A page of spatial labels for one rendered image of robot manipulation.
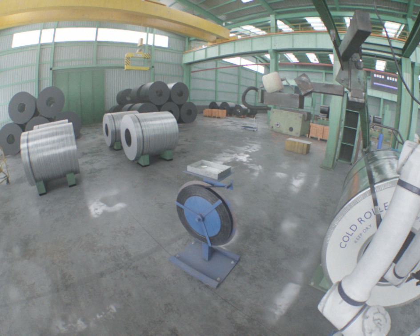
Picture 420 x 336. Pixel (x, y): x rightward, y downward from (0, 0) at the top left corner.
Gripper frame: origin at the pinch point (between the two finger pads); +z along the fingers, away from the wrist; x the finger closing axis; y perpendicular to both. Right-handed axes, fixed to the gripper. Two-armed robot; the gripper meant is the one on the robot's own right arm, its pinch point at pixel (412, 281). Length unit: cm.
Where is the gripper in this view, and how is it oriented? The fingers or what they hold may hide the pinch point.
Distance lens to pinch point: 155.7
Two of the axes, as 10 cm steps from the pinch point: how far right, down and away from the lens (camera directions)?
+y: -5.6, 6.1, -5.6
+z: 1.1, 7.2, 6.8
